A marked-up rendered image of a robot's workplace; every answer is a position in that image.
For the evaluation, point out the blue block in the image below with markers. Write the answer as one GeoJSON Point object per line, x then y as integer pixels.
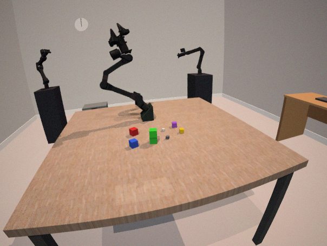
{"type": "Point", "coordinates": [133, 143]}

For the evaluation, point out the red block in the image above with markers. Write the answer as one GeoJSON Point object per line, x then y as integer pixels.
{"type": "Point", "coordinates": [133, 131]}

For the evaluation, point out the green block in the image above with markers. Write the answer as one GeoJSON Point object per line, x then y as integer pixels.
{"type": "Point", "coordinates": [153, 140]}
{"type": "Point", "coordinates": [152, 133]}

